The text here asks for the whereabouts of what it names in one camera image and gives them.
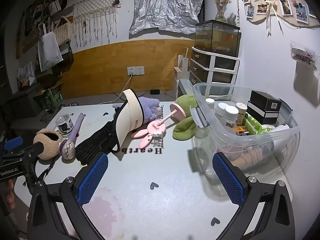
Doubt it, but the black stitched cloth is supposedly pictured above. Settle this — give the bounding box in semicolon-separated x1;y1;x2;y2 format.
75;120;120;166

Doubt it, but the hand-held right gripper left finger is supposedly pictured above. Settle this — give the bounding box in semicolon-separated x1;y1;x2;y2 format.
27;152;109;240

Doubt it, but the photo collage wall board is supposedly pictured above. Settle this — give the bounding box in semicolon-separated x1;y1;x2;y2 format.
236;0;320;30

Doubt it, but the clear plastic storage container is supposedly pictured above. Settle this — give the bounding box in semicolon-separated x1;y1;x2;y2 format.
192;82;300;179

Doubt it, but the macrame wall hanging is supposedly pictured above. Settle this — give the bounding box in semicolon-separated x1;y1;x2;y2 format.
72;0;123;48

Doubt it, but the beige fuzzy pouch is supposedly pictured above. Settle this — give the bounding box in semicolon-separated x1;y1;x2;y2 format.
33;129;64;161

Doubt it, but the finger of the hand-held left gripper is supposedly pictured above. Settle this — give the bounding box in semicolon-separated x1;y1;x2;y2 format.
10;142;45;195
0;136;24;156

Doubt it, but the dark wooden wall board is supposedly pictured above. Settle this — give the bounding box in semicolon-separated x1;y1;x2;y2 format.
16;0;70;58

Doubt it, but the cream ribbon bow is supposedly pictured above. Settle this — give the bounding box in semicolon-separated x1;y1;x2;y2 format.
264;0;277;37

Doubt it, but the person's left hand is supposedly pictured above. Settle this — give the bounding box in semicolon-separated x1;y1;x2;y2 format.
6;179;16;210

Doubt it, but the white power cable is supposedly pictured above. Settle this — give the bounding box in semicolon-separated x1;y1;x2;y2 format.
98;72;133;105

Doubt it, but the green moulded tray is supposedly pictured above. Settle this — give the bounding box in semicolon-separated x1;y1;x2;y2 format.
244;112;275;135

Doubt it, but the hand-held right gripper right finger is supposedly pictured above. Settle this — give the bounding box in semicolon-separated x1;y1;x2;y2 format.
212;152;296;240

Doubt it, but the glass vase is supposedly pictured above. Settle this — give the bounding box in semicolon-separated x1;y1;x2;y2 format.
214;4;227;22

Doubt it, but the purple patterned fabric ball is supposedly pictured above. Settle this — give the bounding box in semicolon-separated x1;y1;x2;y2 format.
59;113;87;161

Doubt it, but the crumpled silver foil sheet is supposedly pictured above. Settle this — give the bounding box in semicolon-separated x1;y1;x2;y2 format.
129;0;207;35

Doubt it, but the glass fish tank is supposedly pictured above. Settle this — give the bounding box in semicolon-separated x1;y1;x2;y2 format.
194;20;242;58

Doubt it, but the purple plush toy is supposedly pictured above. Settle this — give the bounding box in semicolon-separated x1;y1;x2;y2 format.
112;96;160;125

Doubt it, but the white framed drawer unit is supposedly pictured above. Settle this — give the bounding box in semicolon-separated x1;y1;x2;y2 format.
189;46;240;87

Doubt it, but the pink bunny stand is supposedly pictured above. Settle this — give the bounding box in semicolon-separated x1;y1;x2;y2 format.
131;103;187;148

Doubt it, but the green plush toy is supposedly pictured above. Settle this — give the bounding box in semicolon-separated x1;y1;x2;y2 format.
172;94;200;140

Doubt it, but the green cardboard box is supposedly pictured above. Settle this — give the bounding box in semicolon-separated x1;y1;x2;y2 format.
44;87;63;108

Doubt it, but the black and white box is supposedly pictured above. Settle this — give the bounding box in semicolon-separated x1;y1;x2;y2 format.
247;90;282;125

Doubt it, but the clear bag of beads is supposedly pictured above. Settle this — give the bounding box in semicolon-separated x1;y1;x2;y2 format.
290;41;320;69

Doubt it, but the glass jar with dark label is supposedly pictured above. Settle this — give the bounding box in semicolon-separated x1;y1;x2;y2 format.
55;114;74;137

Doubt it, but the woven basket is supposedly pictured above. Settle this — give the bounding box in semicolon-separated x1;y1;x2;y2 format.
54;16;74;47

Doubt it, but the brown bottle with beige cap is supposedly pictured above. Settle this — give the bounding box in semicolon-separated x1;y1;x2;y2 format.
235;102;248;126

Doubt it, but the white wall socket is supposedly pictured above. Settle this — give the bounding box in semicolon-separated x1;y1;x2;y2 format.
127;66;145;77

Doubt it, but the illustrated paper bag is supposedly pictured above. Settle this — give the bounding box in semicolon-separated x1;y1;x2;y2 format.
17;62;37;90

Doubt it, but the white tote bag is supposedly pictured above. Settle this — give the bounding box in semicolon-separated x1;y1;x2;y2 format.
37;24;64;72

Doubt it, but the white wooden stand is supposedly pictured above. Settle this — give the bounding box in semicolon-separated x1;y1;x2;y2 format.
174;47;192;98

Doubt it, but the cream visor cap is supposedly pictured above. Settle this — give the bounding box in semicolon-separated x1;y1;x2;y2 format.
111;89;144;153

